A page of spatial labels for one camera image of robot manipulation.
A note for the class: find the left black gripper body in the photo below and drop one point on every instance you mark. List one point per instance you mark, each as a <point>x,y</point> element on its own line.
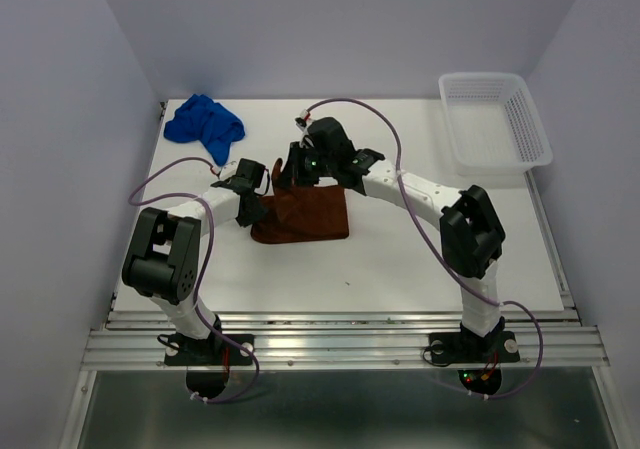
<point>251,217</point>

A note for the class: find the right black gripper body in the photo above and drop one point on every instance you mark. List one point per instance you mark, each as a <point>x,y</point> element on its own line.
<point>310,165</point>

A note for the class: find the brown towel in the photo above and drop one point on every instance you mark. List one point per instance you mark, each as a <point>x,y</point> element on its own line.
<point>303,214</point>

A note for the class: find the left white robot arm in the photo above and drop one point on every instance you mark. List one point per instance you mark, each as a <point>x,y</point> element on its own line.
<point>172,243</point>

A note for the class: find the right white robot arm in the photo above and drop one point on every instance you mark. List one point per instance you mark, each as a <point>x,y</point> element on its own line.
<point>471,234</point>

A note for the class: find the blue towel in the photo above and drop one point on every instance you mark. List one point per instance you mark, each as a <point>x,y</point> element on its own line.
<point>201,119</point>

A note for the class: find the white plastic basket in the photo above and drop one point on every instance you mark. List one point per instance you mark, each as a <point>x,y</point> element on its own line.
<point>493,124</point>

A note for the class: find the aluminium mounting rail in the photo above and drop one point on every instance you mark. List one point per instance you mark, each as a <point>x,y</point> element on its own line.
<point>340,341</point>

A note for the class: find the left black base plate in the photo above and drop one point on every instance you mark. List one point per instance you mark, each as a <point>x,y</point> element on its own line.
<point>182,351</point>

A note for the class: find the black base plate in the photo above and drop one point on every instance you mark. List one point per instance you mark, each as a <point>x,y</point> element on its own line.
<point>182,351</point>
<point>466,347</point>

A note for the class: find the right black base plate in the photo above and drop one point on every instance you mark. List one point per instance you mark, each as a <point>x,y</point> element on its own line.
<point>466,347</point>

